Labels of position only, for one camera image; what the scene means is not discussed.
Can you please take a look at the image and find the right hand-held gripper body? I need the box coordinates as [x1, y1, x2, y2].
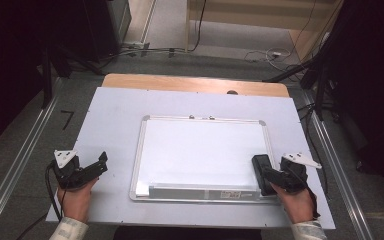
[279, 152, 324, 195]

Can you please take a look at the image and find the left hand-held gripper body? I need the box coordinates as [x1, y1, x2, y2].
[50, 148, 88, 192]

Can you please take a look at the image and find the black whiteboard eraser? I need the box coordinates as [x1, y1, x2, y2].
[251, 153, 278, 197]

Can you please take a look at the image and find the white whiteboard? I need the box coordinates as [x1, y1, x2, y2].
[128, 114, 283, 205]

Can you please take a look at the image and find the person's right hand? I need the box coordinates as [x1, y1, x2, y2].
[270, 182, 316, 225]

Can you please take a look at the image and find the person's left hand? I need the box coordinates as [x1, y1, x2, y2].
[56, 177, 100, 224]

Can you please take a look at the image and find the black metal stand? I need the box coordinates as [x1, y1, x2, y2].
[40, 45, 55, 110]
[262, 31, 349, 122]

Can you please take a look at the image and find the grey whiteboard pen tray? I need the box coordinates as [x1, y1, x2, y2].
[147, 184, 263, 202]

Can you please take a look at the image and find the person's dark lap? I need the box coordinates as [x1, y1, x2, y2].
[112, 225, 264, 240]

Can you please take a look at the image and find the wooden table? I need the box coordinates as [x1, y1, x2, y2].
[101, 73, 291, 99]

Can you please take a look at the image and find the black cabinet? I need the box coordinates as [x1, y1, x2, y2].
[79, 0, 133, 64]

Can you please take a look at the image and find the light wooden shelf unit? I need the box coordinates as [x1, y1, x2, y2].
[184, 0, 345, 63]

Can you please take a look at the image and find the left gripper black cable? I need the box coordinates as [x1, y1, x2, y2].
[15, 162, 64, 240]

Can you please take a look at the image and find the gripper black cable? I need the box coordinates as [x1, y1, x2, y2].
[303, 184, 322, 220]
[15, 162, 64, 240]

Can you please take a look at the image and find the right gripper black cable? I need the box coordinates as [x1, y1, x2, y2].
[303, 184, 322, 220]

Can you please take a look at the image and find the aluminium floor rail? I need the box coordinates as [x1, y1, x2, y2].
[0, 77, 65, 240]
[300, 89, 377, 240]

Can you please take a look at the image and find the white floor cable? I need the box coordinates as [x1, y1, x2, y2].
[243, 47, 294, 72]

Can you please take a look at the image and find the hanging black cable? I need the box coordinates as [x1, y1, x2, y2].
[187, 0, 208, 53]

